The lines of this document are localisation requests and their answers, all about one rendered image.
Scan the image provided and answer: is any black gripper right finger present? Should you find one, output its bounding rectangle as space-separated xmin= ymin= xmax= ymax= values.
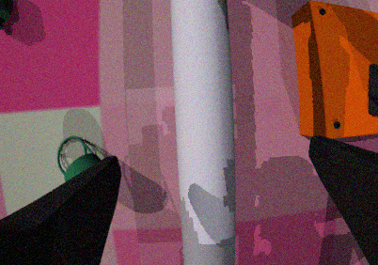
xmin=307 ymin=135 xmax=378 ymax=265

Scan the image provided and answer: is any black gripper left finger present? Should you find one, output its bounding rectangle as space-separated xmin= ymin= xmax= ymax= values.
xmin=0 ymin=156 xmax=121 ymax=265

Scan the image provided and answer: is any grey metal pipe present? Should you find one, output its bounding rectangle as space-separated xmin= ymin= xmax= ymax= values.
xmin=170 ymin=0 xmax=237 ymax=265

